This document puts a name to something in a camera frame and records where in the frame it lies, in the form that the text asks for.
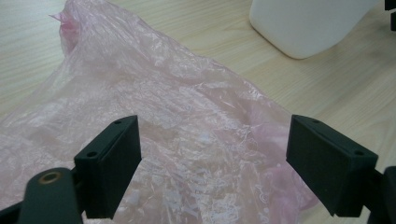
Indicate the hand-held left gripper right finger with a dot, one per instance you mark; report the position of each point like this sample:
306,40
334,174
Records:
330,165

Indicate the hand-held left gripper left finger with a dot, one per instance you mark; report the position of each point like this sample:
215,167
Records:
109,168

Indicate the pink plastic bag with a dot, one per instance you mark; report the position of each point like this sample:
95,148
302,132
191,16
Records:
162,118

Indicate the white plastic bin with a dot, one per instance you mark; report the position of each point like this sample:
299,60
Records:
305,25

